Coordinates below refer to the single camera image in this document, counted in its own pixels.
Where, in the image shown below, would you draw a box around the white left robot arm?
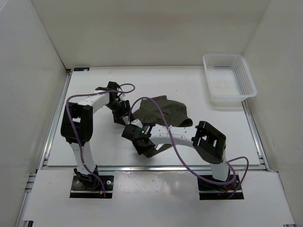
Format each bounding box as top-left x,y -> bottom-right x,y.
61,81 -> 135,191

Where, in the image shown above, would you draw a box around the aluminium front rail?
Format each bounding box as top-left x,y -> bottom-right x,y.
42,164 -> 266,172

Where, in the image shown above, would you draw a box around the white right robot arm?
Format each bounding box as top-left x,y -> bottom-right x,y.
122,121 -> 231,189

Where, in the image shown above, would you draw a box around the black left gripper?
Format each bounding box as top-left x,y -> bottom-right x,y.
106,100 -> 134,126

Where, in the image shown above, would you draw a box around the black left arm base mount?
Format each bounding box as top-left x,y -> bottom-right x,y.
70,168 -> 114,199

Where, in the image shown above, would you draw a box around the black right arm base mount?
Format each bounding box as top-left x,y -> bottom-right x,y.
197,175 -> 244,201

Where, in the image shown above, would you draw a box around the white plastic mesh basket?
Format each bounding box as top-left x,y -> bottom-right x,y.
203,53 -> 257,105

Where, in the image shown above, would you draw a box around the aluminium left side rail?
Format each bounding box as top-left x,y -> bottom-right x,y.
14,69 -> 73,227

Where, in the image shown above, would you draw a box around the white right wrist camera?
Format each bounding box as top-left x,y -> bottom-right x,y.
130,119 -> 143,128

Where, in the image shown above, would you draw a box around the blue label sticker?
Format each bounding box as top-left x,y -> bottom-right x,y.
73,67 -> 90,71

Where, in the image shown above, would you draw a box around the olive green shorts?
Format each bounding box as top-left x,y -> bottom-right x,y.
129,94 -> 194,158

